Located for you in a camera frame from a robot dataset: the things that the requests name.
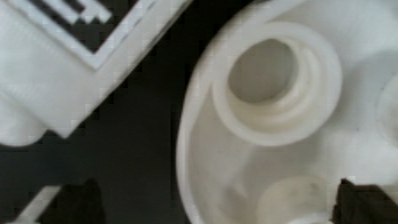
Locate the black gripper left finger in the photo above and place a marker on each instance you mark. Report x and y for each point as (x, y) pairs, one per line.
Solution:
(76, 205)

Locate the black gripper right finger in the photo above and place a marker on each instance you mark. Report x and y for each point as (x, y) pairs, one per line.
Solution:
(364, 205)

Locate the white round stool seat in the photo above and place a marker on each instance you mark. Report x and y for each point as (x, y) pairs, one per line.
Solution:
(289, 112)

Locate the white stool leg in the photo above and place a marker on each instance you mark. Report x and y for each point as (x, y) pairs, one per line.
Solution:
(35, 206)
(73, 44)

